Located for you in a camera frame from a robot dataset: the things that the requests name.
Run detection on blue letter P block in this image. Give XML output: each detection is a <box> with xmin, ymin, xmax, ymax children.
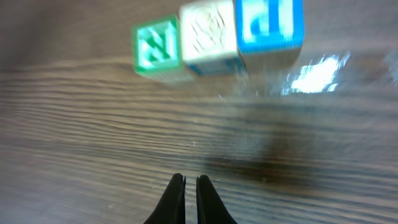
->
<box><xmin>235</xmin><ymin>0</ymin><xmax>305</xmax><ymax>72</ymax></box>

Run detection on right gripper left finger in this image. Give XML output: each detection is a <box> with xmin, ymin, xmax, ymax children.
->
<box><xmin>144</xmin><ymin>173</ymin><xmax>186</xmax><ymax>224</ymax></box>

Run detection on pretzel picture block blue side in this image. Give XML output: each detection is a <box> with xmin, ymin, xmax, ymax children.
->
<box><xmin>179</xmin><ymin>0</ymin><xmax>246</xmax><ymax>76</ymax></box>

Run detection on green letter R block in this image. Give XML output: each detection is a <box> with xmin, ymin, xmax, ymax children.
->
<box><xmin>131</xmin><ymin>14</ymin><xmax>194</xmax><ymax>83</ymax></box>

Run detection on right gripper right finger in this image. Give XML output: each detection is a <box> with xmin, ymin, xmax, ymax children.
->
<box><xmin>196</xmin><ymin>175</ymin><xmax>237</xmax><ymax>224</ymax></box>

